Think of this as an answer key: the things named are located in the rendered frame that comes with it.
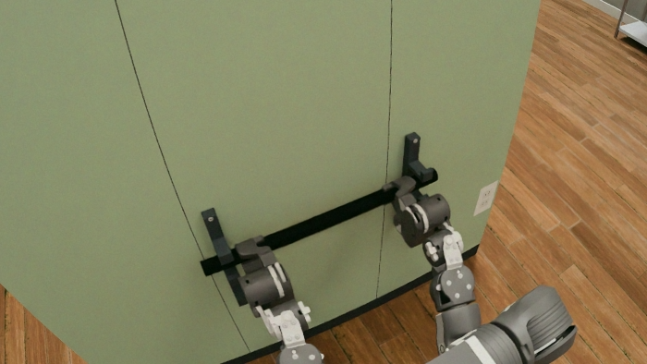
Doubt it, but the brown wood plank floor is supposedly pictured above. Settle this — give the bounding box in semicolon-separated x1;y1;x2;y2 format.
525;0;647;183

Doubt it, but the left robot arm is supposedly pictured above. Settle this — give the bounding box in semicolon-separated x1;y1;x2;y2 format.
264;298;324;364

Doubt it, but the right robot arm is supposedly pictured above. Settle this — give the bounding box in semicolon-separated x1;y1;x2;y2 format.
422;226;578;364

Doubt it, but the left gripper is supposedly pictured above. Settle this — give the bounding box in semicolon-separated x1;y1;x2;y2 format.
235;235;295;337

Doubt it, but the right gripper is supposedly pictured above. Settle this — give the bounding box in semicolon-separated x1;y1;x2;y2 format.
382;176;452;248

